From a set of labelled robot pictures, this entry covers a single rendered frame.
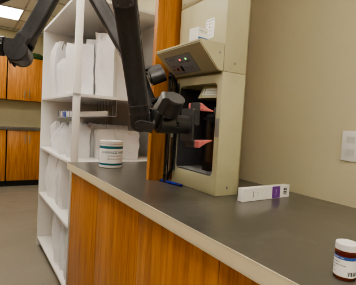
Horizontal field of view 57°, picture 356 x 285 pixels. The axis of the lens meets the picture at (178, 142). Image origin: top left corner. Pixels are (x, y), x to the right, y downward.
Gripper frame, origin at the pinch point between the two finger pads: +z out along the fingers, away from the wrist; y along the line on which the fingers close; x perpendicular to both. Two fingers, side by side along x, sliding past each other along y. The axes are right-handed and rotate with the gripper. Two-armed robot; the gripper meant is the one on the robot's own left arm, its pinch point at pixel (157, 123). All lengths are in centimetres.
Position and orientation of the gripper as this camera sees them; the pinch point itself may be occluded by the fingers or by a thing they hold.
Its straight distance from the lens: 128.1
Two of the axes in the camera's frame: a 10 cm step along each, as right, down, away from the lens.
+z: 3.8, 9.3, 0.3
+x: -0.6, 0.6, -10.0
